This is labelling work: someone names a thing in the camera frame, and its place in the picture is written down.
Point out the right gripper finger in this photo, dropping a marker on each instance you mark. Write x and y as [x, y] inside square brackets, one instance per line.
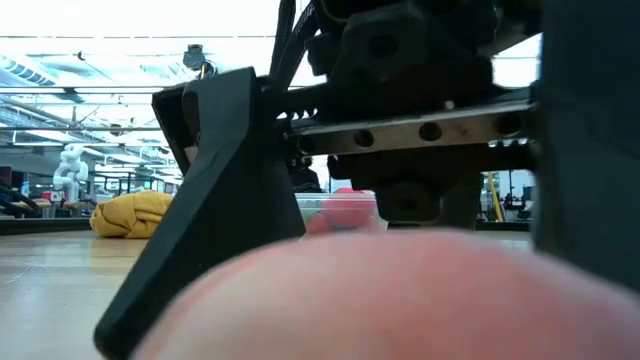
[590, 150]
[225, 200]

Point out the red toy dragon fruit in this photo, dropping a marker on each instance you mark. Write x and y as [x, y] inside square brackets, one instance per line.
[347, 210]

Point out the pink toy peach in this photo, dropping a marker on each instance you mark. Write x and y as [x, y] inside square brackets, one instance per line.
[400, 300]

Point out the person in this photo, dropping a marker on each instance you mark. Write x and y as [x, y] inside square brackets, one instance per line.
[305, 177]

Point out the clear plastic container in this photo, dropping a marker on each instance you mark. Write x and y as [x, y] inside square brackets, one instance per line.
[310, 205]

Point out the yellow crumpled cloth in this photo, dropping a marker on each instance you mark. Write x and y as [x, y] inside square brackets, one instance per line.
[130, 215]

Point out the black aluminium table frame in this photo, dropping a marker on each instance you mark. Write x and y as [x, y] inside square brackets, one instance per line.
[45, 226]

